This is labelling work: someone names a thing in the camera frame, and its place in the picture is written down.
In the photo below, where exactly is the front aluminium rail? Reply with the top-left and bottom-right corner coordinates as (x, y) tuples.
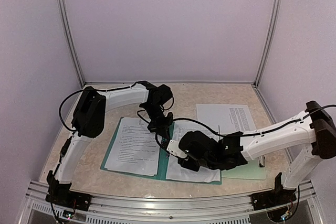
(25, 179), (321, 224)

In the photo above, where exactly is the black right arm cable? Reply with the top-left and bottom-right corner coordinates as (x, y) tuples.
(154, 104), (336, 151)

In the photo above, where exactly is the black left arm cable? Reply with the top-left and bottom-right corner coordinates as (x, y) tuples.
(59, 82), (137, 132)

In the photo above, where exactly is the left aluminium frame post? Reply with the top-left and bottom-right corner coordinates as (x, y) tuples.
(57, 0), (86, 87)

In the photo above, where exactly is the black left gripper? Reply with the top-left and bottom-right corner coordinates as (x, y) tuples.
(143, 103), (174, 140)

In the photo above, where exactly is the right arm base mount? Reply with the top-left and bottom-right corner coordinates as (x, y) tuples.
(251, 173), (297, 210)

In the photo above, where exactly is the right aluminium frame post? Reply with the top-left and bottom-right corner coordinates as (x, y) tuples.
(254, 0), (281, 89)

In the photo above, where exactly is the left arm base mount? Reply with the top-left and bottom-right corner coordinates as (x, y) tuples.
(45, 170), (92, 211)

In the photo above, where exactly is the printed paper stack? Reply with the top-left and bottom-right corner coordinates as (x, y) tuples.
(165, 121), (222, 185)

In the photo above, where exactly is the printed paper sheet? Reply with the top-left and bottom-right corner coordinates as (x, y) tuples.
(103, 117), (160, 176)

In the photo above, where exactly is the aluminium frame post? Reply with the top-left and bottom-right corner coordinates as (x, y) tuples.
(57, 0), (86, 87)
(254, 0), (281, 89)

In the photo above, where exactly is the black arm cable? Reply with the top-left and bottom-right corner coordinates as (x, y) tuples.
(154, 104), (336, 151)
(59, 82), (137, 132)

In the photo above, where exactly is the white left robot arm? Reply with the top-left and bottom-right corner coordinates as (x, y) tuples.
(47, 81), (174, 206)

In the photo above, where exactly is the dark green folder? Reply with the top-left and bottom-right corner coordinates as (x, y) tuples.
(99, 116), (223, 185)

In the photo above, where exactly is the light green clipboard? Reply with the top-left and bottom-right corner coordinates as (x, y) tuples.
(221, 160), (266, 180)

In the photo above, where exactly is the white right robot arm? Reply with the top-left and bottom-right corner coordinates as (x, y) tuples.
(177, 101), (335, 205)

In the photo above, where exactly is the white paper sheet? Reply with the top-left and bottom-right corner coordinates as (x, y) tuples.
(196, 104), (256, 134)

